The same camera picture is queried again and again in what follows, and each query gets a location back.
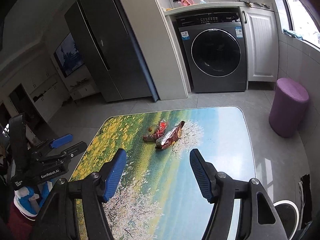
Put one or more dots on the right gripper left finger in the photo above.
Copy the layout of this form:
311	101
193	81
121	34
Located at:
57	218

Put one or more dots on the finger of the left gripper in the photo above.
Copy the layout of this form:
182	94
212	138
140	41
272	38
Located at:
58	142

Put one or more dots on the red foil snack wrapper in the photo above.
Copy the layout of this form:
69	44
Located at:
158	132

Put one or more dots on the brown foil snack wrapper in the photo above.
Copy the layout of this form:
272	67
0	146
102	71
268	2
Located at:
170	137

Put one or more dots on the white trash bin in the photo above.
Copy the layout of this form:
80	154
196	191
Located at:
289	215

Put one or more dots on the blue white gloved hand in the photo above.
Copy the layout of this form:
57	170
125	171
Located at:
29	202

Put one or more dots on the white tv console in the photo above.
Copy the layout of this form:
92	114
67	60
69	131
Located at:
83	88

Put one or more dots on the purple round stool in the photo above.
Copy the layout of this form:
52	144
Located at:
290	102

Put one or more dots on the dark grey refrigerator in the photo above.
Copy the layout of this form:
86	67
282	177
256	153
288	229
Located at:
104	36

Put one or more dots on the grey front-load washing machine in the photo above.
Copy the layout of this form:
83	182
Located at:
214	46

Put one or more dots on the glass jar on counter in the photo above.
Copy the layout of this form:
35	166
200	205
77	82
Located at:
177	3

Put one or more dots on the pink detergent bottle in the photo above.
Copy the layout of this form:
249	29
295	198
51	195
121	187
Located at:
187	2

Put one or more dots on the blue cloth on sill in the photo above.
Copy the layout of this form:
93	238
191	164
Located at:
293	34

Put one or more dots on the white cabinet door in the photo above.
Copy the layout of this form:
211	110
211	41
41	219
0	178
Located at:
262	44

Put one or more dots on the wall television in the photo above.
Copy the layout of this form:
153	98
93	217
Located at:
68	57

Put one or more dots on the window with dark frame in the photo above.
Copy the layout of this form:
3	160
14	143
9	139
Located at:
301	22

